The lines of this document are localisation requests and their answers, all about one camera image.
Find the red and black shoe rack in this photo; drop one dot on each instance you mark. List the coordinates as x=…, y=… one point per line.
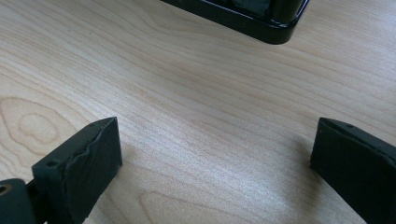
x=249, y=18

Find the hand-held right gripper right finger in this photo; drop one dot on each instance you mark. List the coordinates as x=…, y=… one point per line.
x=351, y=168

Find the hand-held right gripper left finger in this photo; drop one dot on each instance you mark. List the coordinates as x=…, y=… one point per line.
x=81, y=174

